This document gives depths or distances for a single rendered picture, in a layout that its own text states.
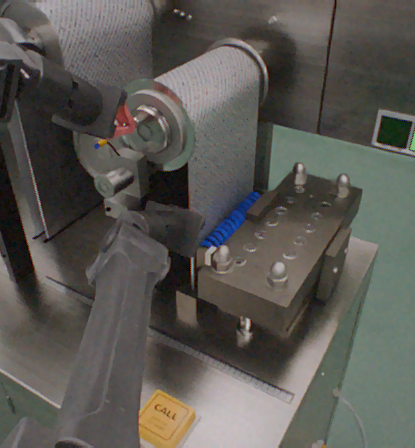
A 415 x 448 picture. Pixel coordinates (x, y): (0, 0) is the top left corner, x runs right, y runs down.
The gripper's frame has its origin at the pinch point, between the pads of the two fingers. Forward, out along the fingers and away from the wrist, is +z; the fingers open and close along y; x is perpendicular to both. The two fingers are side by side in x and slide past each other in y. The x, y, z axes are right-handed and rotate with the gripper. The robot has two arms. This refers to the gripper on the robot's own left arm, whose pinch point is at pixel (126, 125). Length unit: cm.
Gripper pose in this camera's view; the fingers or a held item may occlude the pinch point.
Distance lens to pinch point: 73.9
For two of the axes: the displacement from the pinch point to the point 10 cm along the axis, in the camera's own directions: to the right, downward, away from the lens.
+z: 4.4, 1.2, 8.9
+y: 8.4, 2.8, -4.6
